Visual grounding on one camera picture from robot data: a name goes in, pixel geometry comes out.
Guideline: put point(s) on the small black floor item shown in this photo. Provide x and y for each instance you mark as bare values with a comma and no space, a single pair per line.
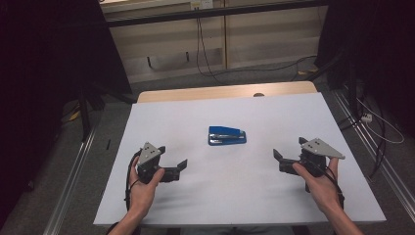
108,144

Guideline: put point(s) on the blue stapler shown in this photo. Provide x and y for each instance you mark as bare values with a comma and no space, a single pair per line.
226,135

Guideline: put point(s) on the white power plug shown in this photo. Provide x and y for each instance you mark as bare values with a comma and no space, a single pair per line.
367,117

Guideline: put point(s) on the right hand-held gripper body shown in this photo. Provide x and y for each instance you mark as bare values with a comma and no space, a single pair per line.
318,151

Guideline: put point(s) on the wooden table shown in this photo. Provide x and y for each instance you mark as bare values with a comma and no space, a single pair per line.
212,93

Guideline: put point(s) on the white table sheet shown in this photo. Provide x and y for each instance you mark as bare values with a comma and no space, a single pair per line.
228,189

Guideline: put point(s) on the dark curtain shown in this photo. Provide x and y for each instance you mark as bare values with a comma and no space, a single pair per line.
49,65
375,49

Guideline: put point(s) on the person's right hand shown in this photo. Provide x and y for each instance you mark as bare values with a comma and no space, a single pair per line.
318,191

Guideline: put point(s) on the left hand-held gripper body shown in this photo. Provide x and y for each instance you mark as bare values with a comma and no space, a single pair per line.
148,156

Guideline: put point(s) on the aluminium floor rail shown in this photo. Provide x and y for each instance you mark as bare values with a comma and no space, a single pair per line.
68,186
375,147

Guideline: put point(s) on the black metal stand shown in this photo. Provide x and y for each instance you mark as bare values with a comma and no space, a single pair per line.
88,111

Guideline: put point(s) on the person's left hand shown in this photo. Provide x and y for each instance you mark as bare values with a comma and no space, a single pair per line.
143,192

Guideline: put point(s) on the black horizontal beam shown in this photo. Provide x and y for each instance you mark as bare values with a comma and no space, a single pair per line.
212,13

